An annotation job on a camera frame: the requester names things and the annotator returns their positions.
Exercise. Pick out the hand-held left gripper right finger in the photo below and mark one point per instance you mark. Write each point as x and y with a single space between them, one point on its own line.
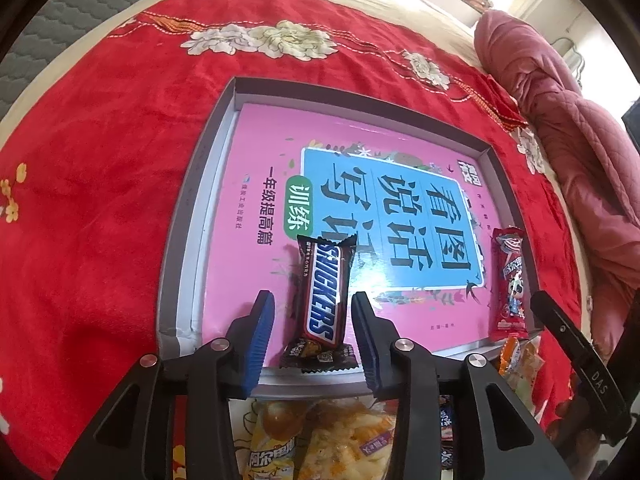
367 340

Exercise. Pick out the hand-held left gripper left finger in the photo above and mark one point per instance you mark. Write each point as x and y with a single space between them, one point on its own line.
260 340

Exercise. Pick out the brown chocolate bar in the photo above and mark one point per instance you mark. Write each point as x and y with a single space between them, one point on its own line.
320 290

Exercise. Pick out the clear packet of yellow snacks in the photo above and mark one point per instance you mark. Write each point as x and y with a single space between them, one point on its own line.
345 440

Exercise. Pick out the grey cardboard box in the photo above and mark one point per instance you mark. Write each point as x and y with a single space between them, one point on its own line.
200 170

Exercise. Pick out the clear packet of pale candy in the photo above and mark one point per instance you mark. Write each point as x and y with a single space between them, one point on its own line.
527 375

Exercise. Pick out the yellow snack packet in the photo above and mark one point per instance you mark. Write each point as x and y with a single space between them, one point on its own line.
270 440

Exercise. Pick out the red candy packet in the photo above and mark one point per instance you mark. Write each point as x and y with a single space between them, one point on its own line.
510 280

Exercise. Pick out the small dark blue packet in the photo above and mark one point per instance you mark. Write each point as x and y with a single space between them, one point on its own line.
446 456
446 417

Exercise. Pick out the pink book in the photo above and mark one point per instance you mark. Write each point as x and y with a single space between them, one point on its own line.
260 160

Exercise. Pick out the red floral blanket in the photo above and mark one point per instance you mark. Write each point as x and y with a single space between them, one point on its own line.
100 185

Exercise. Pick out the pink quilt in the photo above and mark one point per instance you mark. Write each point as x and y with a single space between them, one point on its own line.
575 135

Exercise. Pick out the black screen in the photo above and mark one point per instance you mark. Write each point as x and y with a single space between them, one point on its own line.
632 127

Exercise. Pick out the white metal rack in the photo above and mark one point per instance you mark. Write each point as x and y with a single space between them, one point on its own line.
575 57

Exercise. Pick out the beige bed sheet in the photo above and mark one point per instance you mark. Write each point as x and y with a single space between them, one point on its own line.
375 10

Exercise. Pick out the grey quilted headboard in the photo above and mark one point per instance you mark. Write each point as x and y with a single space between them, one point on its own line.
75 25

